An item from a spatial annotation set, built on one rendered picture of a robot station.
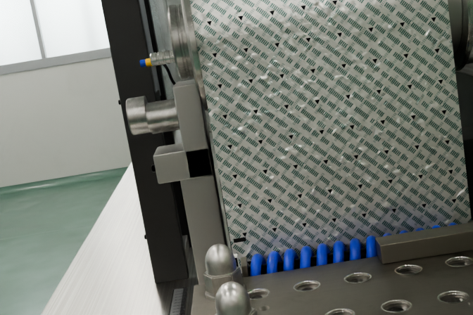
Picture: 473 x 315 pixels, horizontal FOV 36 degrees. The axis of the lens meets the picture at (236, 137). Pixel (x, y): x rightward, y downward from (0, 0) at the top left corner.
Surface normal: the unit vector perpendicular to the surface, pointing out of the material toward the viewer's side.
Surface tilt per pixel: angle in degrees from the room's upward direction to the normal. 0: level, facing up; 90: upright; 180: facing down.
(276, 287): 0
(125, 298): 0
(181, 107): 90
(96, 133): 90
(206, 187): 90
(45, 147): 90
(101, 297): 0
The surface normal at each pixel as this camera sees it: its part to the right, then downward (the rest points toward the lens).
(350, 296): -0.16, -0.97
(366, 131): 0.02, 0.18
